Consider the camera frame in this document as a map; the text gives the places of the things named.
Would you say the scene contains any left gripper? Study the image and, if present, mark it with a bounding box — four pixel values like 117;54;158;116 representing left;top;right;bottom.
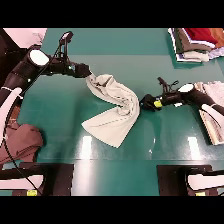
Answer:
70;62;92;80

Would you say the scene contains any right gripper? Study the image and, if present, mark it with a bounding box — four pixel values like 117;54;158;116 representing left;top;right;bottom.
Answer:
139;93;165;113

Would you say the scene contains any pale cream shirt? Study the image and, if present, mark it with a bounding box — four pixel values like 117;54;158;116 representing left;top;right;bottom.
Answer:
80;73;141;150

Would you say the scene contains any white garment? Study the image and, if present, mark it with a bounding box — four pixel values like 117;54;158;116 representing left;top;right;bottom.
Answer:
167;28;212;64

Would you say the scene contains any heap of clothes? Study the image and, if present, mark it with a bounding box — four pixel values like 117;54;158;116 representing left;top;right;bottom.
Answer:
194;80;224;147

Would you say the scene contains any olive brown garment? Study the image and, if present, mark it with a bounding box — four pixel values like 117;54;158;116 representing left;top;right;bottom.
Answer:
177;28;215;54

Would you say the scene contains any pale blue garment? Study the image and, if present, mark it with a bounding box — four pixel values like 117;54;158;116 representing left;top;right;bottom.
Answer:
207;45;224;62

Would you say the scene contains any red garment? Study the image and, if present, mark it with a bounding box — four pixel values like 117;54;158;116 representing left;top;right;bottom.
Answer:
184;28;220;45

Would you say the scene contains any orange garment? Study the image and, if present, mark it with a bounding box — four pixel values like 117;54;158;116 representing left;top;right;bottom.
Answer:
209;28;224;49

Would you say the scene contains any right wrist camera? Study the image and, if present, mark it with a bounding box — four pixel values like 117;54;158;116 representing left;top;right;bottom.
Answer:
157;76;181;94

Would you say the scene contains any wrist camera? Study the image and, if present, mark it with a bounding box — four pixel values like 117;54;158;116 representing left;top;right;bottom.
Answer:
157;76;181;94
58;30;75;58

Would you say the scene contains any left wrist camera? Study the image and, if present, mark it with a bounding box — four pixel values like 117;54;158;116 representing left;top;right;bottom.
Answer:
58;30;75;58

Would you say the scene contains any black cable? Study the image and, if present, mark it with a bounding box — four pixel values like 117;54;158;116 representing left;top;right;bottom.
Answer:
0;39;44;197

